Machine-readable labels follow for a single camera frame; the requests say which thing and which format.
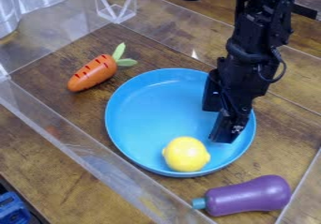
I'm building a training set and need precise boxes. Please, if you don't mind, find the yellow toy lemon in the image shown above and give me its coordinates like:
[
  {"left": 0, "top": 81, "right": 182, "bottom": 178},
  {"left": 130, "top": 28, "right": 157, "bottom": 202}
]
[{"left": 162, "top": 136, "right": 212, "bottom": 172}]

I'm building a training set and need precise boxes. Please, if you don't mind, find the orange toy carrot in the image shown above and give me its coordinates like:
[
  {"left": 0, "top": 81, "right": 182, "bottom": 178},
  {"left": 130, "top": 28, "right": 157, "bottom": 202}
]
[{"left": 67, "top": 43, "right": 138, "bottom": 92}]

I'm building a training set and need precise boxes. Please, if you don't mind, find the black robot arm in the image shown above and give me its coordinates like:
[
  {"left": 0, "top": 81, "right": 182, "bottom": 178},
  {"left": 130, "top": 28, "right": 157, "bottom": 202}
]
[{"left": 202, "top": 0, "right": 294, "bottom": 143}]

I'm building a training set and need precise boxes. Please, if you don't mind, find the clear acrylic enclosure wall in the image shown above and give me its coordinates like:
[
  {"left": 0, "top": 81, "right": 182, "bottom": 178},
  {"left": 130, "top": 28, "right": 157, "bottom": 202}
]
[{"left": 0, "top": 0, "right": 321, "bottom": 224}]

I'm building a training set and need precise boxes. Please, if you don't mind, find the round blue tray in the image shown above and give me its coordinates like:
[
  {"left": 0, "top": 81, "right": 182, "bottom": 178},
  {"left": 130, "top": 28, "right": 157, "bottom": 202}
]
[{"left": 105, "top": 68, "right": 256, "bottom": 178}]

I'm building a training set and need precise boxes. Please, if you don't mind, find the blue plastic crate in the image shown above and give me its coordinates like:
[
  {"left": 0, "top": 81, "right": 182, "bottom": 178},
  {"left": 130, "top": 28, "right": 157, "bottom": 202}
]
[{"left": 0, "top": 192, "right": 31, "bottom": 224}]

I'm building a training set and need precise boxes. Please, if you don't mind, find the clear acrylic corner bracket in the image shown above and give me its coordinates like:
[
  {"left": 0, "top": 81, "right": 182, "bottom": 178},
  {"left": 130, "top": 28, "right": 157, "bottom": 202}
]
[{"left": 95, "top": 0, "right": 137, "bottom": 24}]

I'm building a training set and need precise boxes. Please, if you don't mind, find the purple toy eggplant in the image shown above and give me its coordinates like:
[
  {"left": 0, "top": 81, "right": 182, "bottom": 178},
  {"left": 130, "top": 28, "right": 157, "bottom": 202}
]
[{"left": 191, "top": 175, "right": 292, "bottom": 217}]

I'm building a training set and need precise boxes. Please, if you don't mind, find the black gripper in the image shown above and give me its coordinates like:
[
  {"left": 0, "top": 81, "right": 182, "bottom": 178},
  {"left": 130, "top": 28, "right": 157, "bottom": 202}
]
[{"left": 202, "top": 55, "right": 285, "bottom": 143}]

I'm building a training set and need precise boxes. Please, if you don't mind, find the black bar on floor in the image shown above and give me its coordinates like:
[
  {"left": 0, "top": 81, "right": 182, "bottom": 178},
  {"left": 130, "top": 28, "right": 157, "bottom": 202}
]
[{"left": 293, "top": 4, "right": 317, "bottom": 20}]

